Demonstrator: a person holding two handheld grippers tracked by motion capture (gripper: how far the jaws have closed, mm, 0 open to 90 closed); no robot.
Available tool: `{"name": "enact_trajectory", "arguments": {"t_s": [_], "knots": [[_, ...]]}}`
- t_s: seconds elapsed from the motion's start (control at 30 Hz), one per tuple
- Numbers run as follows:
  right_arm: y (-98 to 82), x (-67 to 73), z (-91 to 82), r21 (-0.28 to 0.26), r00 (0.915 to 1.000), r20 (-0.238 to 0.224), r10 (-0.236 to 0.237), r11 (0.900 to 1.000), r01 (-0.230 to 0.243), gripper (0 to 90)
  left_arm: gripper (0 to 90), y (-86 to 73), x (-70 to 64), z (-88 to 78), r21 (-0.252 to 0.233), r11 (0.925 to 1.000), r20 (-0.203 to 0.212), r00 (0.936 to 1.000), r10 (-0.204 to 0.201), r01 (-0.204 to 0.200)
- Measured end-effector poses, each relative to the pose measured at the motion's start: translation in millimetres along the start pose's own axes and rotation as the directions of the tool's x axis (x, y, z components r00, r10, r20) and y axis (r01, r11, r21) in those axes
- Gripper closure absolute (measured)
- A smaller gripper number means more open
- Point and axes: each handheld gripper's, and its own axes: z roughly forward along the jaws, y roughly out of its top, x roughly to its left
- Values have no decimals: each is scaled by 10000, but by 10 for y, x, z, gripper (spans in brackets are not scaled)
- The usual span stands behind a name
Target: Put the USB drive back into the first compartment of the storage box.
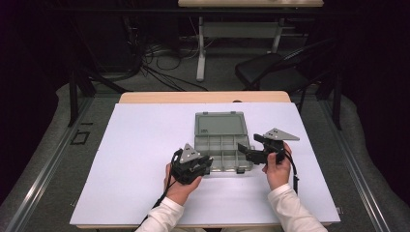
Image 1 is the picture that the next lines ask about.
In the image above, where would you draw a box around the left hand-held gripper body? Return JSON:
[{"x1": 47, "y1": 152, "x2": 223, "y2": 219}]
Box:
[{"x1": 170, "y1": 143, "x2": 204, "y2": 186}]

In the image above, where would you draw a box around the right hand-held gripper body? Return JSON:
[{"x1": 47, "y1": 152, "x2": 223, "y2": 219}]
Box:
[{"x1": 262, "y1": 128, "x2": 301, "y2": 165}]

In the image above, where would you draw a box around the grey transparent compartment box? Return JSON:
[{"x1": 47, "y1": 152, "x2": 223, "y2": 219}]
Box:
[{"x1": 193, "y1": 110, "x2": 255, "y2": 175}]

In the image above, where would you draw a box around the person's left hand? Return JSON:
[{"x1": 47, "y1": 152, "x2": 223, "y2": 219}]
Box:
[{"x1": 163, "y1": 163, "x2": 203, "y2": 206}]

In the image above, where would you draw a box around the person's right hand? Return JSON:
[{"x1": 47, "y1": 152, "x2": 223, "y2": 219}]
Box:
[{"x1": 261, "y1": 143, "x2": 293, "y2": 191}]

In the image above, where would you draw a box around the white table cover board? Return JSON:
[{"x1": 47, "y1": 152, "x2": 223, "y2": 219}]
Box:
[{"x1": 69, "y1": 101, "x2": 341, "y2": 226}]

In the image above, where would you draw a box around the black folding chair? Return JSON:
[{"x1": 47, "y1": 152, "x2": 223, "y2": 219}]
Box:
[{"x1": 234, "y1": 38, "x2": 337, "y2": 95}]

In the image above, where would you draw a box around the white metal-legged desk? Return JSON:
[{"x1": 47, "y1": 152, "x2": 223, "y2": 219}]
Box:
[{"x1": 177, "y1": 0, "x2": 324, "y2": 82}]

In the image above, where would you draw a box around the black metal stand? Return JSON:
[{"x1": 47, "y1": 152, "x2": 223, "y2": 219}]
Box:
[{"x1": 67, "y1": 67, "x2": 130, "y2": 128}]

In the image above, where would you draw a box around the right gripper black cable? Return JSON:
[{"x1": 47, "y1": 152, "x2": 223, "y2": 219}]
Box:
[{"x1": 283, "y1": 149, "x2": 300, "y2": 196}]

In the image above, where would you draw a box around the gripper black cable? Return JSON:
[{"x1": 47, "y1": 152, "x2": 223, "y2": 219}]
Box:
[
  {"x1": 133, "y1": 148, "x2": 183, "y2": 232},
  {"x1": 283, "y1": 149, "x2": 300, "y2": 196}
]

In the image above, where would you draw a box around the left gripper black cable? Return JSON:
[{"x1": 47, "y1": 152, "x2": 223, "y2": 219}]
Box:
[{"x1": 133, "y1": 148, "x2": 183, "y2": 232}]

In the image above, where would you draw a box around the metal floor rail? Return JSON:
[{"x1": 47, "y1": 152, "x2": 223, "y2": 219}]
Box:
[
  {"x1": 317, "y1": 100, "x2": 391, "y2": 232},
  {"x1": 4, "y1": 96, "x2": 95, "y2": 232}
]

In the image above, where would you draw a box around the bundle of floor cables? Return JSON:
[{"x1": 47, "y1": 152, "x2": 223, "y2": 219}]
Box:
[{"x1": 122, "y1": 15, "x2": 209, "y2": 93}]

